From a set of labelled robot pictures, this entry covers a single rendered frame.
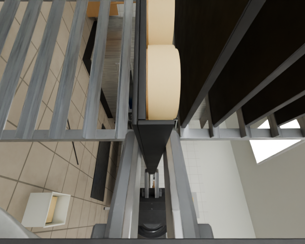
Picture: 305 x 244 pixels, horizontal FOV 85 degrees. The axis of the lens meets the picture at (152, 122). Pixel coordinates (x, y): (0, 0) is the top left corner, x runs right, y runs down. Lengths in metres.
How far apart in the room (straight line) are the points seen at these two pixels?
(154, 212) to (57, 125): 0.36
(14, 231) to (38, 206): 1.14
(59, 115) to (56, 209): 1.28
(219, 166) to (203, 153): 0.48
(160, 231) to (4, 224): 0.29
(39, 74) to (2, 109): 0.15
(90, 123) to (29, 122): 0.18
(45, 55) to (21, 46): 0.10
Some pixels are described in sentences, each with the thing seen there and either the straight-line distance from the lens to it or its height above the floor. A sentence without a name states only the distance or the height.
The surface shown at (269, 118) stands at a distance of 0.60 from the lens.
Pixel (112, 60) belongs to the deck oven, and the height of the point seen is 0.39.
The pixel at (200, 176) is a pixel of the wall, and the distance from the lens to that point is 4.38.
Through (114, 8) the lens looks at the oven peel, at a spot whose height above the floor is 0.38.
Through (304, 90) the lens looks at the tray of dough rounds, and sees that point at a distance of 0.39.
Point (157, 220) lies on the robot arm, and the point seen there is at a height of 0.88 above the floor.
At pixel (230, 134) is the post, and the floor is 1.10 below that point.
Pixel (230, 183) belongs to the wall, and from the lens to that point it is 4.59.
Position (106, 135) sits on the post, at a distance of 0.50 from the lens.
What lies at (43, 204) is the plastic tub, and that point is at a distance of 1.49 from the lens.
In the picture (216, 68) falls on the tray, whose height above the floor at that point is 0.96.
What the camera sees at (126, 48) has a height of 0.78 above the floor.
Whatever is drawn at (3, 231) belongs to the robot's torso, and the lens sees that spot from 0.38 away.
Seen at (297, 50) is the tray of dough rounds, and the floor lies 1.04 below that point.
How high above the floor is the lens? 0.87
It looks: level
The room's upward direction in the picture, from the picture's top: 90 degrees clockwise
